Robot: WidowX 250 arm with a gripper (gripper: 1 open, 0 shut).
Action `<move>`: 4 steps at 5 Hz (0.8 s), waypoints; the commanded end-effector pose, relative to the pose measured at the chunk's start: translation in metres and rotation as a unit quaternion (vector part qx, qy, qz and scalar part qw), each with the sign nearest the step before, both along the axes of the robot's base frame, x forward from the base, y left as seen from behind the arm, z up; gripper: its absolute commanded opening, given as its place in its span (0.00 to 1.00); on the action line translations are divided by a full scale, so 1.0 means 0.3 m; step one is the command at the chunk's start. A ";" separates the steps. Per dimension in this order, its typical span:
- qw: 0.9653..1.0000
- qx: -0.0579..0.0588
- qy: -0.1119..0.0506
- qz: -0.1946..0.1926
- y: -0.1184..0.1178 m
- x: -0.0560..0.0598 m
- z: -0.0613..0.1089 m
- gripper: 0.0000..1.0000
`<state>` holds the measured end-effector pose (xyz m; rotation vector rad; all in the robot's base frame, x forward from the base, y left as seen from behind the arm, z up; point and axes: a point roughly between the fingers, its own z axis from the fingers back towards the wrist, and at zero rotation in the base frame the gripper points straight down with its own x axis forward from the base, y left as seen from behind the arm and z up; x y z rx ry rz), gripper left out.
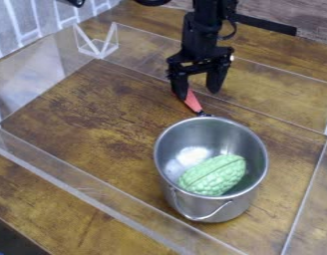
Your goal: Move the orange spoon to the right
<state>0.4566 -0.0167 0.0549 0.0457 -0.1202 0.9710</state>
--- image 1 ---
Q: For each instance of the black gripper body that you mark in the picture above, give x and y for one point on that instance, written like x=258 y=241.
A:
x=199 y=56

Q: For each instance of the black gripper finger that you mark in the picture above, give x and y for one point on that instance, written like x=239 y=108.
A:
x=215 y=76
x=179 y=85

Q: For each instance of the orange handled metal spoon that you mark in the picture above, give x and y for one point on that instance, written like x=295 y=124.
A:
x=192 y=104

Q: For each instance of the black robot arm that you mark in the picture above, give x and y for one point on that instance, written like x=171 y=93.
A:
x=206 y=25

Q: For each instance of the stainless steel pot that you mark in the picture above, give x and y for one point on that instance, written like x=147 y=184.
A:
x=191 y=142

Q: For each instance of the green bitter gourd toy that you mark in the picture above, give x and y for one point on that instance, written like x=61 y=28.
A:
x=214 y=176

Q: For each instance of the black wall strip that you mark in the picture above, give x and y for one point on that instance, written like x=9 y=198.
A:
x=266 y=25

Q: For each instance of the clear acrylic corner bracket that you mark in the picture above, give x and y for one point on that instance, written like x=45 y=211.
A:
x=95 y=47

